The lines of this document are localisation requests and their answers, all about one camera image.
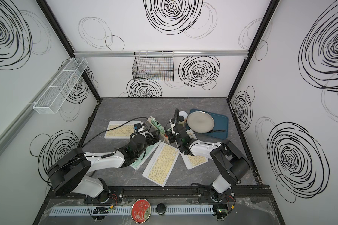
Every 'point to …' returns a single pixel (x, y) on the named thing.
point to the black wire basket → (153, 66)
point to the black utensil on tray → (217, 131)
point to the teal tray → (220, 123)
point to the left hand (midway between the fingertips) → (155, 132)
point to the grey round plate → (201, 122)
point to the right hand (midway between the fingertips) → (169, 131)
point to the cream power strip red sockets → (159, 127)
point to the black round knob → (161, 208)
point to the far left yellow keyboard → (123, 131)
